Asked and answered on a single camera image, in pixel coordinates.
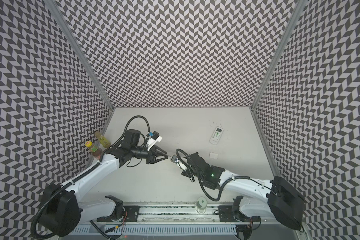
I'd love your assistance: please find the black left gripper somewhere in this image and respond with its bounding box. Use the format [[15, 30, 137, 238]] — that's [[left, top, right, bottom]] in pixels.
[[131, 146, 169, 166]]

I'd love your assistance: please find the white battery cover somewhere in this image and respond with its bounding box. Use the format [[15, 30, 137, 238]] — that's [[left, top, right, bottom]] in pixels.
[[209, 152, 219, 160]]

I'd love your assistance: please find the white air conditioner remote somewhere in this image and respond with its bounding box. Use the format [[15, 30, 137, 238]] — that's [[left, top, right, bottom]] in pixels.
[[171, 155, 180, 164]]

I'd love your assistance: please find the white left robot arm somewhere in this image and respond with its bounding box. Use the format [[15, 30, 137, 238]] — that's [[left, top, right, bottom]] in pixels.
[[30, 146, 168, 240]]

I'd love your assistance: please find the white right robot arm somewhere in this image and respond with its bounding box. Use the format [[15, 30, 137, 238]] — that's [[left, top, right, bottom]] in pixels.
[[171, 149, 306, 231]]

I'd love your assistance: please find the yellow-green drink bottle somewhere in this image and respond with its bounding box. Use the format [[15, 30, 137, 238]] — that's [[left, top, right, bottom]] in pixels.
[[95, 131, 111, 149]]

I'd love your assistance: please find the red tea bottle yellow cap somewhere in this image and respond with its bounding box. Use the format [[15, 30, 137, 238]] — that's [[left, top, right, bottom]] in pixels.
[[85, 141, 103, 160]]

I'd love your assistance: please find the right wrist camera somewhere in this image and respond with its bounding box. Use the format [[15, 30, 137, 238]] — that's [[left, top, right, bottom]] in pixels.
[[177, 161, 188, 172]]

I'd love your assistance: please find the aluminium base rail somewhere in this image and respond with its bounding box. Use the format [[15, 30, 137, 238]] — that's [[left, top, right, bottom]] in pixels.
[[96, 202, 251, 224]]

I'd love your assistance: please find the aluminium left corner post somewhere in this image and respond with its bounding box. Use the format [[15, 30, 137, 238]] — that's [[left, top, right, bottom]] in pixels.
[[44, 0, 115, 110]]

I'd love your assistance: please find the aluminium corner post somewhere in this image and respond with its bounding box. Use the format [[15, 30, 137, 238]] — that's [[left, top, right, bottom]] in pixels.
[[44, 0, 115, 110], [251, 0, 309, 112]]

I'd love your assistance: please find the aluminium right corner post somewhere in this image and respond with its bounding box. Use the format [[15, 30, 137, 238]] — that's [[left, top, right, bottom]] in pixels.
[[251, 0, 309, 112]]

